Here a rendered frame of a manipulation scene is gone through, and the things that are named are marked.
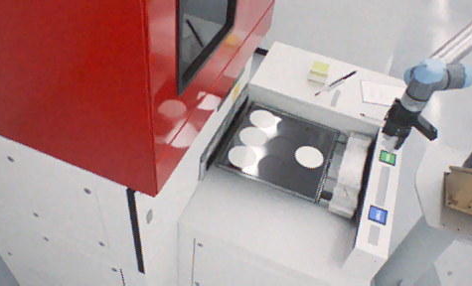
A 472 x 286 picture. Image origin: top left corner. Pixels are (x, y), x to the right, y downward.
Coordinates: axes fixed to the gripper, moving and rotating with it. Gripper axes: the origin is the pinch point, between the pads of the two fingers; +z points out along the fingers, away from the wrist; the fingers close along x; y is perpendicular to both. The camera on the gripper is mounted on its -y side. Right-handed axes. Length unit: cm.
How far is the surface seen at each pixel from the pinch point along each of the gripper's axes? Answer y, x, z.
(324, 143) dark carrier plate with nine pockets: 22.4, -3.3, 10.4
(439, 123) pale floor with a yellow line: -57, -162, 100
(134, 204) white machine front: 59, 66, -17
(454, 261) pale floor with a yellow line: -69, -43, 100
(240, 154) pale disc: 49, 16, 10
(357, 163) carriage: 8.9, -1.0, 12.3
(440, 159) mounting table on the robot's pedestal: -23.7, -25.5, 18.2
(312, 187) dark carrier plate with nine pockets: 21.5, 18.9, 10.4
